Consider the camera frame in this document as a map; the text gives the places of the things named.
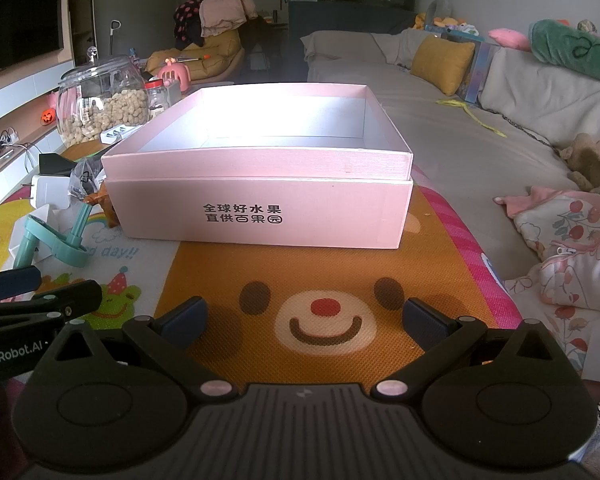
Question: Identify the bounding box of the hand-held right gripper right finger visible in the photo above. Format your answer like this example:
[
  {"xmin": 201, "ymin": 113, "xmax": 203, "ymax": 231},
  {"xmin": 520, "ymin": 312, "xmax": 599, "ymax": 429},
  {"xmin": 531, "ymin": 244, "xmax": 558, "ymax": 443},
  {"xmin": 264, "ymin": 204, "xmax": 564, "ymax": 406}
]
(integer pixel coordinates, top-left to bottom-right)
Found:
[{"xmin": 372, "ymin": 297, "xmax": 567, "ymax": 401}]

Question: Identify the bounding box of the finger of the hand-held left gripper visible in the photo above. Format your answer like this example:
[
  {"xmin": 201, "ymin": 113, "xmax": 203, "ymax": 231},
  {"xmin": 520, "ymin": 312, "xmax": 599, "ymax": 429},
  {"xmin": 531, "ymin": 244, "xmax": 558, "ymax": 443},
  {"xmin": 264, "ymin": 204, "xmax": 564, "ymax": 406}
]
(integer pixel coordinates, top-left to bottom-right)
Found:
[
  {"xmin": 0, "ymin": 280, "xmax": 104, "ymax": 332},
  {"xmin": 0, "ymin": 266, "xmax": 42, "ymax": 304}
]

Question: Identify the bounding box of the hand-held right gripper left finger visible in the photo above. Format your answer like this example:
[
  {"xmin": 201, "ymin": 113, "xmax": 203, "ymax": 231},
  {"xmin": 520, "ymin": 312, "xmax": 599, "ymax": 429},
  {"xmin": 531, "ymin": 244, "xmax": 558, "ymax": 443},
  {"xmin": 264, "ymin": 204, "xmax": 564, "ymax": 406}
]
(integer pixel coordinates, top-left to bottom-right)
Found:
[{"xmin": 55, "ymin": 296, "xmax": 234, "ymax": 401}]

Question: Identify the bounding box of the pink cardboard box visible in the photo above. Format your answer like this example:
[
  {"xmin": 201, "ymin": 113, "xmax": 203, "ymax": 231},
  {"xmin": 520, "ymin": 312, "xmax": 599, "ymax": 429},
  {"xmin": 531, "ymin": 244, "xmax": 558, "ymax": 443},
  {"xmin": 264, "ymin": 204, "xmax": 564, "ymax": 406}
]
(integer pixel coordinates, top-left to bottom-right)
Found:
[{"xmin": 101, "ymin": 85, "xmax": 415, "ymax": 250}]

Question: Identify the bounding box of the teal plastic stand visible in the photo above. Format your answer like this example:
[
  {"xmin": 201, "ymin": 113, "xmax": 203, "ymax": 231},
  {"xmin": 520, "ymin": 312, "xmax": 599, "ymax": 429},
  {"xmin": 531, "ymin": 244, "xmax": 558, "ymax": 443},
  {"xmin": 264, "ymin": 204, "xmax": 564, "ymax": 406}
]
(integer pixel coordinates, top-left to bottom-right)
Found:
[{"xmin": 12, "ymin": 203, "xmax": 94, "ymax": 269}]

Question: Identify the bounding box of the brown snack packet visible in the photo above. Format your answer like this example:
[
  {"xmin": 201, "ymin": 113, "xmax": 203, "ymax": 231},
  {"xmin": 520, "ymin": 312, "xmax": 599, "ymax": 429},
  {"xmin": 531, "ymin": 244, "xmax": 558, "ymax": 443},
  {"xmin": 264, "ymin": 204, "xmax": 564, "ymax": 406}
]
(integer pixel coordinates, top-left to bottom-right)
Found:
[{"xmin": 84, "ymin": 182, "xmax": 125, "ymax": 230}]

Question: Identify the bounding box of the white box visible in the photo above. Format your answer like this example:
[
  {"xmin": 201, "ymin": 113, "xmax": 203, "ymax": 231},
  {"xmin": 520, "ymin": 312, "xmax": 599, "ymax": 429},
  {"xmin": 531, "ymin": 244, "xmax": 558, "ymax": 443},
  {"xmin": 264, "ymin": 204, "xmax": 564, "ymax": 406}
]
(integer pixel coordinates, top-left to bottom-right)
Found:
[{"xmin": 11, "ymin": 175, "xmax": 75, "ymax": 261}]

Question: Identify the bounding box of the cartoon play mat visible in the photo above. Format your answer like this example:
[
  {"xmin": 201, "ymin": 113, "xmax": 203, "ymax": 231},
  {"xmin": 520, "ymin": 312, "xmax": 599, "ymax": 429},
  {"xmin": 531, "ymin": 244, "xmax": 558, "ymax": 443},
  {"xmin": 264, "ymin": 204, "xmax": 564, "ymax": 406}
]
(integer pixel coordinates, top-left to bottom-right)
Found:
[{"xmin": 0, "ymin": 182, "xmax": 525, "ymax": 413}]

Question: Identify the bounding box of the clear plastic bag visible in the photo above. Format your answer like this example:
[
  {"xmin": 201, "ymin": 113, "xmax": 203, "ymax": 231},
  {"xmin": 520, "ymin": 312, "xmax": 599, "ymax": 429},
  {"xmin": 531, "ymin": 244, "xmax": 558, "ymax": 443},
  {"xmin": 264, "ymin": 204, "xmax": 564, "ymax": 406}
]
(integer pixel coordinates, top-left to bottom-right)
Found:
[{"xmin": 69, "ymin": 156, "xmax": 109, "ymax": 206}]

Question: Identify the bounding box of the black object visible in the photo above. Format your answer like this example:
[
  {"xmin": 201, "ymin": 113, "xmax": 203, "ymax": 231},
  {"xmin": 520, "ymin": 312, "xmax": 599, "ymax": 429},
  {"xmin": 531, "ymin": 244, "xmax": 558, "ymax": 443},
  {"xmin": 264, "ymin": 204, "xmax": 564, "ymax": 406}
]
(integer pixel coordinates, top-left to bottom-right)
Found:
[{"xmin": 39, "ymin": 152, "xmax": 77, "ymax": 177}]

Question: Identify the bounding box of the floral blanket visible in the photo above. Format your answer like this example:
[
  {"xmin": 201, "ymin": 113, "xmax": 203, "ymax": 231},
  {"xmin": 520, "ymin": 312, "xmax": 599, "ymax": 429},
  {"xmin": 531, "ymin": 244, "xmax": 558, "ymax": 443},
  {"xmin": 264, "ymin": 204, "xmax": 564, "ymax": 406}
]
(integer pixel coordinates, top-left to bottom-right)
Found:
[{"xmin": 494, "ymin": 185, "xmax": 600, "ymax": 382}]

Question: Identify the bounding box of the white socket strip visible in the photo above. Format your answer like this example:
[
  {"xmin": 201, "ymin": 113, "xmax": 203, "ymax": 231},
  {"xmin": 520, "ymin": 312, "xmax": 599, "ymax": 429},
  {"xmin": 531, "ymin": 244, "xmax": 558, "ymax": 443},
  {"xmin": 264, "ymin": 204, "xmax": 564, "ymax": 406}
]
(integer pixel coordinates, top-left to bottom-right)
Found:
[{"xmin": 99, "ymin": 125, "xmax": 141, "ymax": 145}]

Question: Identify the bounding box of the grey sofa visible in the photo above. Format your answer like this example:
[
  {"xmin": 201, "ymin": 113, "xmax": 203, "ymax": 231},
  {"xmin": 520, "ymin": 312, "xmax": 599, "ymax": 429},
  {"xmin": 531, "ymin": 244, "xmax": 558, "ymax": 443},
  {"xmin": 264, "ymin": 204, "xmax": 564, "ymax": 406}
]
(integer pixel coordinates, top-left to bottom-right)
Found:
[{"xmin": 300, "ymin": 27, "xmax": 600, "ymax": 281}]

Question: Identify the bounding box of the large glass jar of nuts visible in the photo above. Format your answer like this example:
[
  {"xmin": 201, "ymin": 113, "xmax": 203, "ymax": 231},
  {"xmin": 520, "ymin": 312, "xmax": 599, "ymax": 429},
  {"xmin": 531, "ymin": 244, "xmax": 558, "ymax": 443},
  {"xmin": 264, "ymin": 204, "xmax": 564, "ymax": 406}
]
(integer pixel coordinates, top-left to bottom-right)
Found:
[{"xmin": 56, "ymin": 46, "xmax": 151, "ymax": 150}]

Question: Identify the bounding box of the yellow ribbon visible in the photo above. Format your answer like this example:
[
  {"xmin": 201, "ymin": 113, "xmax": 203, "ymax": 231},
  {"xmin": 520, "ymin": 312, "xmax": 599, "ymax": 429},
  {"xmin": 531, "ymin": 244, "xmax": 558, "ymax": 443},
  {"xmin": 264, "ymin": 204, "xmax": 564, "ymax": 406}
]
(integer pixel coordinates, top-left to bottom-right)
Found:
[{"xmin": 437, "ymin": 99, "xmax": 509, "ymax": 139}]

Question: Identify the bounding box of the small jar with red lid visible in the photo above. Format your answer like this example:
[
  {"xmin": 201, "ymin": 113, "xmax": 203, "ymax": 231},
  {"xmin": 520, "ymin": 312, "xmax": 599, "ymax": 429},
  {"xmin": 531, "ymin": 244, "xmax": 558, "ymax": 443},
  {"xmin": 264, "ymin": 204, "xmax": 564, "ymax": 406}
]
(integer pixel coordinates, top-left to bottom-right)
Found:
[{"xmin": 144, "ymin": 79, "xmax": 174, "ymax": 119}]

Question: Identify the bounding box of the brown plush toy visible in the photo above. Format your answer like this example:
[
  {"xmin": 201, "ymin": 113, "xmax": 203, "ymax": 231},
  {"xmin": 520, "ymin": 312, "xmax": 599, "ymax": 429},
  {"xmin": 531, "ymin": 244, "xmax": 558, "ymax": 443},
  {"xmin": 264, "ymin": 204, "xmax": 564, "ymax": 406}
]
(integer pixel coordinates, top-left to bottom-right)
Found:
[{"xmin": 560, "ymin": 132, "xmax": 600, "ymax": 194}]

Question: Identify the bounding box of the pink plastic toy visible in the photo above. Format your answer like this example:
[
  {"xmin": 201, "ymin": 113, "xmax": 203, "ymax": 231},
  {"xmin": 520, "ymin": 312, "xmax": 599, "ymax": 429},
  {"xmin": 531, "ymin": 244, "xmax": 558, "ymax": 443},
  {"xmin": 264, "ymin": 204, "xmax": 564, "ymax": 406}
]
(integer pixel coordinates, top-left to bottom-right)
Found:
[{"xmin": 161, "ymin": 58, "xmax": 191, "ymax": 94}]

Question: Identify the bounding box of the colourful shiny box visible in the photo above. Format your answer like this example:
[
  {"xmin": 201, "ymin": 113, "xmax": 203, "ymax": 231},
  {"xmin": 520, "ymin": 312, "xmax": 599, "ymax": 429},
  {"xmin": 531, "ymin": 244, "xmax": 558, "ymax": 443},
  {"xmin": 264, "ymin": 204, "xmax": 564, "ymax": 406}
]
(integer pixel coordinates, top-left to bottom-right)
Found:
[{"xmin": 454, "ymin": 40, "xmax": 504, "ymax": 107}]

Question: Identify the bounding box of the yellow bean bag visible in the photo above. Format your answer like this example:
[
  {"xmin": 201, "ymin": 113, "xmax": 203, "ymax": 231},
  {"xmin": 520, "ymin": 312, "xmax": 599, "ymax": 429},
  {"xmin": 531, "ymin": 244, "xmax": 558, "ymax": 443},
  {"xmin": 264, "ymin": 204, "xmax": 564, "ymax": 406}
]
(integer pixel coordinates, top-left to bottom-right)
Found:
[{"xmin": 145, "ymin": 27, "xmax": 246, "ymax": 84}]

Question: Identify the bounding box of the yellow cushion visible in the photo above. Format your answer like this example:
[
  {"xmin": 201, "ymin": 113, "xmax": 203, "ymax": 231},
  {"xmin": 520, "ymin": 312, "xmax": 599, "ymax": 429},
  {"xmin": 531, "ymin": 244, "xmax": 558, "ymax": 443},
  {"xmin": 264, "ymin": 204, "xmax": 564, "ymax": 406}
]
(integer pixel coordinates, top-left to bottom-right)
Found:
[{"xmin": 410, "ymin": 35, "xmax": 476, "ymax": 97}]

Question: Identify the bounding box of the television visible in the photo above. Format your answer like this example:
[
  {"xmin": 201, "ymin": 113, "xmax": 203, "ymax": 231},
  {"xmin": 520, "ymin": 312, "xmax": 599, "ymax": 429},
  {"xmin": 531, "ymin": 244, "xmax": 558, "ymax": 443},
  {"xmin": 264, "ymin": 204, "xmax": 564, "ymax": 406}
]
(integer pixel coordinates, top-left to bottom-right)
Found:
[{"xmin": 0, "ymin": 0, "xmax": 66, "ymax": 82}]

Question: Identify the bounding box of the pink plush toy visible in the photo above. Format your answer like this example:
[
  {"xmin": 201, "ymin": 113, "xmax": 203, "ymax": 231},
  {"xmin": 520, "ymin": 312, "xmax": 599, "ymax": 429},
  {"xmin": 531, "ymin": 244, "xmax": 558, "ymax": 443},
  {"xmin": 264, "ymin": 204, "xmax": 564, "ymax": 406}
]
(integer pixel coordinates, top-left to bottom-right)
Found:
[{"xmin": 489, "ymin": 27, "xmax": 529, "ymax": 52}]

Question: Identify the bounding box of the pile of clothes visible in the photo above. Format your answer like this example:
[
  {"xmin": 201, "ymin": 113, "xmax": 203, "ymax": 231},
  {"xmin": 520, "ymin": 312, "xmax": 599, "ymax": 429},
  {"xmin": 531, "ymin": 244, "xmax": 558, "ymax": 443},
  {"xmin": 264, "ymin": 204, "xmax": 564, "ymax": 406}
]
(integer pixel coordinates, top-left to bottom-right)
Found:
[{"xmin": 172, "ymin": 0, "xmax": 259, "ymax": 44}]

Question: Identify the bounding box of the green bag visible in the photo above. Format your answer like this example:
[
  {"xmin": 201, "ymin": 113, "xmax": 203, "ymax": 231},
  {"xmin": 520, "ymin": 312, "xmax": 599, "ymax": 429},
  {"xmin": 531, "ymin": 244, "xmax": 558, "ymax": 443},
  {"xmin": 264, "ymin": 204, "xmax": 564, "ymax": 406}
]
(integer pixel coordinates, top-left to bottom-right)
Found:
[{"xmin": 527, "ymin": 19, "xmax": 600, "ymax": 87}]

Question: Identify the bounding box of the glass aquarium on dark cabinet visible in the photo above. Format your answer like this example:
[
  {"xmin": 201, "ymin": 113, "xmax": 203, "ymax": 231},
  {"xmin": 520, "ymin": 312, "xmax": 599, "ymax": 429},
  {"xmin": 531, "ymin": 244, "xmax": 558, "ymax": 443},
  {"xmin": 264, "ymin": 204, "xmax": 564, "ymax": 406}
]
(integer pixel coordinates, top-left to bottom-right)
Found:
[{"xmin": 287, "ymin": 0, "xmax": 416, "ymax": 57}]

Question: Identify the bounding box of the white power strip with cables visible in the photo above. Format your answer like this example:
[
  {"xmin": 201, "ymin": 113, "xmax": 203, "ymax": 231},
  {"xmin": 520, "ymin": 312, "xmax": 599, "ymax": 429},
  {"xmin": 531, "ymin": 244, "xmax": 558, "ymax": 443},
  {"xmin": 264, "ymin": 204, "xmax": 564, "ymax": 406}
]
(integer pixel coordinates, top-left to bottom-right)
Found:
[{"xmin": 0, "ymin": 129, "xmax": 28, "ymax": 167}]

